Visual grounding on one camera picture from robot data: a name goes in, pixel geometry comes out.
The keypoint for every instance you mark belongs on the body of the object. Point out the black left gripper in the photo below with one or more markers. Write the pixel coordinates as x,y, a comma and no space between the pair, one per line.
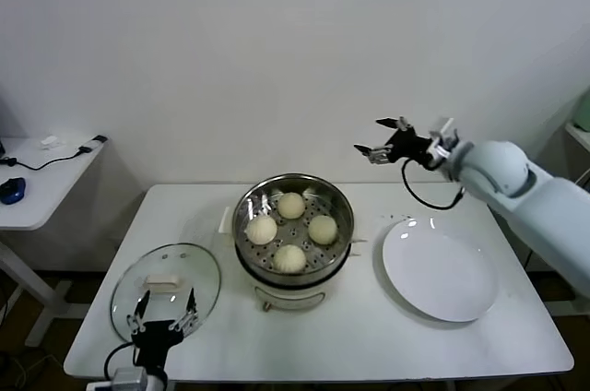
154,340

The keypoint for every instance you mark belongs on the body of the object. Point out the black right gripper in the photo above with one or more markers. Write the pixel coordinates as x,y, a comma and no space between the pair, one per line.
410,147

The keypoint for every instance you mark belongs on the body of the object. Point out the white steamed baozi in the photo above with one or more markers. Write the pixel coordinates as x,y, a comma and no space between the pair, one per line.
322,229
291,205
262,230
289,259

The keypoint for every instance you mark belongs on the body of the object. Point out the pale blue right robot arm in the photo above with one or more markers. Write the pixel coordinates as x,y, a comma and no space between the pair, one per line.
544,206

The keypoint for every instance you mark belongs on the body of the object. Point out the stainless steel steamer basket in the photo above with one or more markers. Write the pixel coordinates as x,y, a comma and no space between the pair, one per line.
295,236

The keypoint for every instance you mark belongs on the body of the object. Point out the dark crumb specks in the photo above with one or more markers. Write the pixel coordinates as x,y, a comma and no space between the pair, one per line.
392,215

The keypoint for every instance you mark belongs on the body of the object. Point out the cream electric cooking pot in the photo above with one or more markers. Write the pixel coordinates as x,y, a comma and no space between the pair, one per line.
286,295

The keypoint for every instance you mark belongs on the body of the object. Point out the white round plate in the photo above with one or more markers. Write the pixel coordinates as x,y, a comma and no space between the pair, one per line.
438,271

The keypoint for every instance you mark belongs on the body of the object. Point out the white side table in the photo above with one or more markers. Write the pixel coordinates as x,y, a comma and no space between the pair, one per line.
46,188

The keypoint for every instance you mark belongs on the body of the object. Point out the grey usb adapter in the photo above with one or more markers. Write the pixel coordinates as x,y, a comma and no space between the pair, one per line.
96,142

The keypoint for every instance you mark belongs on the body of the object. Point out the white shelf board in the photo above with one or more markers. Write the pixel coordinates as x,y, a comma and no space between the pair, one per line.
580,135

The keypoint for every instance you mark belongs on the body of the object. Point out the blue computer mouse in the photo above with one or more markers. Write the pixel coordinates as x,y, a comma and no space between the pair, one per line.
13,190

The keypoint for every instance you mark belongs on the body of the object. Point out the pale green container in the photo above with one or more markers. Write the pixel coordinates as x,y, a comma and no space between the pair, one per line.
583,112

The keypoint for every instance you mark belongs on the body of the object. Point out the small white plastic piece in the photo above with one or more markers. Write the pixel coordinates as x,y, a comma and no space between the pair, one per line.
50,142

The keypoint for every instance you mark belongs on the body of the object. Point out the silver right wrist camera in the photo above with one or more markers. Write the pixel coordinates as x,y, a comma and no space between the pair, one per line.
442,136

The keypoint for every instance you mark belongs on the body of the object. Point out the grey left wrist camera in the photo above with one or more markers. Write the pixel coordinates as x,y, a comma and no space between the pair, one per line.
130,379

